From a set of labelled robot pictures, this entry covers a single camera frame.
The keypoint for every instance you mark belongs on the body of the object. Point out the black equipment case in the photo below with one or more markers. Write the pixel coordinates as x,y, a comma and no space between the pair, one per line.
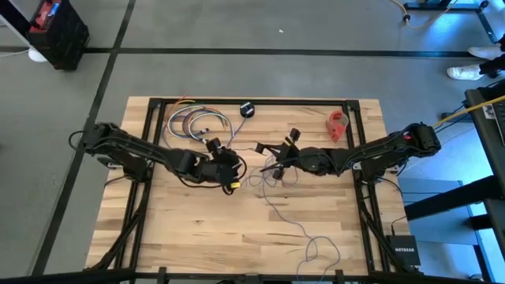
67,43

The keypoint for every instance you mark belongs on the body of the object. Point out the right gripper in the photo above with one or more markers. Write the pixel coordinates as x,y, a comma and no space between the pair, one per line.
292,158

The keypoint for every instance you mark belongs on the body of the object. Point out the white stand foot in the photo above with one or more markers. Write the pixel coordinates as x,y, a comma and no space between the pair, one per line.
37,56

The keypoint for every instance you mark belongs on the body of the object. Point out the black aluminium table frame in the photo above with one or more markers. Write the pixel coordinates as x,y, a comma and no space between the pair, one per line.
252,102

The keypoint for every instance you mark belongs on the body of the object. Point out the red tape dispenser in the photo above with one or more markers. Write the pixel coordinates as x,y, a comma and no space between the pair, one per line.
335,124

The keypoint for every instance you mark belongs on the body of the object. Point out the red device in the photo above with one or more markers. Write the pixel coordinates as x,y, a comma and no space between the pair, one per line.
43,16

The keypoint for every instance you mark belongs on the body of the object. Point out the person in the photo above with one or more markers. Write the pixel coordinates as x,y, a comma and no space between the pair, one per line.
465,73

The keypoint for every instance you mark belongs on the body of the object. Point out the black network switch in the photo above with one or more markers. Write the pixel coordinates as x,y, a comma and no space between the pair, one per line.
402,250

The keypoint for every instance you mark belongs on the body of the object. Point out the black diagonal beam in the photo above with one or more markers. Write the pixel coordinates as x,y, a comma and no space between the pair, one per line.
453,197

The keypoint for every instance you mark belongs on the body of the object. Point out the black keyboard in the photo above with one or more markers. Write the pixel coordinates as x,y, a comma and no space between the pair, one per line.
501,126

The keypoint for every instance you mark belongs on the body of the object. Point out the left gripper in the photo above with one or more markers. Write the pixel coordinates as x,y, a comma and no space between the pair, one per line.
223,167

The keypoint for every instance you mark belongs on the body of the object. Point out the black desk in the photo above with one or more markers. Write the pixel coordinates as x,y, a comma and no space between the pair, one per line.
487,158

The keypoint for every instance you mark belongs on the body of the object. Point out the black desk frame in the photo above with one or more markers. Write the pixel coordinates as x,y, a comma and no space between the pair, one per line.
442,5

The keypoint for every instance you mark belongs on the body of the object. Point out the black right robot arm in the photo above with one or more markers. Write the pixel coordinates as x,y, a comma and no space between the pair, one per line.
375,152

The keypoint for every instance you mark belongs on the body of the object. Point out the white sticker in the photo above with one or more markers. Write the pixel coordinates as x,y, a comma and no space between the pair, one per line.
489,112

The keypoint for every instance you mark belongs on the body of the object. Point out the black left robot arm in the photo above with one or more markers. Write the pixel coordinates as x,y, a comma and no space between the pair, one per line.
130,144

